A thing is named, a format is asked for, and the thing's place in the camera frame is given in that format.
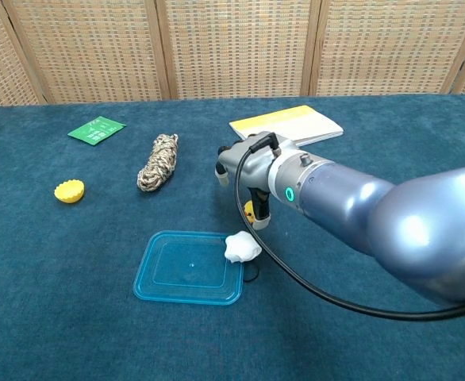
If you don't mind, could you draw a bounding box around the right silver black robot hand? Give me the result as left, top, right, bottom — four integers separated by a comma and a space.
215, 133, 297, 232

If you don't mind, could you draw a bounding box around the yellow and white notebook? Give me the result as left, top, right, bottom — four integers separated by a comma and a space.
229, 105, 344, 147

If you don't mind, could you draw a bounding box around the woven wooden folding screen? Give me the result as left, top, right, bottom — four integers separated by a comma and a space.
0, 0, 465, 106

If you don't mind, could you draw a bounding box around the blue transparent plastic lid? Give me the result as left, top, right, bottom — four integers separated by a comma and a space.
132, 230, 244, 306

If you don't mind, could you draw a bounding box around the green printed sachet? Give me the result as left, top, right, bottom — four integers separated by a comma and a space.
67, 115, 127, 146

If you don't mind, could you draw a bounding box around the yellow round scalloped cap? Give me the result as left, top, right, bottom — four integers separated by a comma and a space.
53, 179, 86, 204

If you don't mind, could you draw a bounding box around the blue carpet table cover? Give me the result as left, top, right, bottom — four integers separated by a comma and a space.
0, 94, 465, 381

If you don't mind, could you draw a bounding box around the white fluffy hair tie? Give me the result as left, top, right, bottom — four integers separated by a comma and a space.
225, 231, 263, 283

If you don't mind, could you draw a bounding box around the camouflage rope bundle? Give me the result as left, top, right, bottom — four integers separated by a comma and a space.
136, 133, 179, 193

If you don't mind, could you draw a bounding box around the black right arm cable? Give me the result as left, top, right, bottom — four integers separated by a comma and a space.
234, 132, 465, 321

